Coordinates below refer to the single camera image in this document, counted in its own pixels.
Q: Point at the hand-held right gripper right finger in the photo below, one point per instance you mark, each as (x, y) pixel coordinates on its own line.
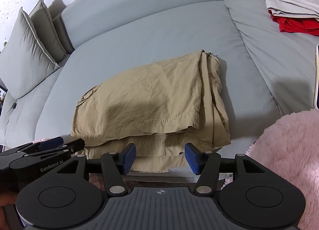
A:
(193, 158)

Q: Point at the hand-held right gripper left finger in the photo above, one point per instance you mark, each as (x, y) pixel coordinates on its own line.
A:
(129, 158)

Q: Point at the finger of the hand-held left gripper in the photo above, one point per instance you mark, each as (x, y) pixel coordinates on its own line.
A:
(51, 142)
(77, 144)

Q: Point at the person's left hand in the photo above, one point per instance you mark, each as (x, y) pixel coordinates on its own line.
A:
(7, 197)

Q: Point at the small black clip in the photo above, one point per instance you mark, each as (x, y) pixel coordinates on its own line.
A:
(14, 105)

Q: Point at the large light grey cushion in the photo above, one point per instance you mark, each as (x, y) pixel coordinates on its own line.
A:
(22, 58)

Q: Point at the pink fluffy cloth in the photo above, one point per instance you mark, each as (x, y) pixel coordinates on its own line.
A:
(286, 157)

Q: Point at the small grey cushion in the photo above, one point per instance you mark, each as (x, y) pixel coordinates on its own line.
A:
(47, 28)

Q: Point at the grey sofa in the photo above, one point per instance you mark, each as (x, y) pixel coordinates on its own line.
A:
(149, 33)

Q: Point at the white-edged smartphone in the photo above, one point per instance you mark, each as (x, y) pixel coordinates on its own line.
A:
(317, 75)

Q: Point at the red cloth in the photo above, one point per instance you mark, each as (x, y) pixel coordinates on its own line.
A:
(294, 24)

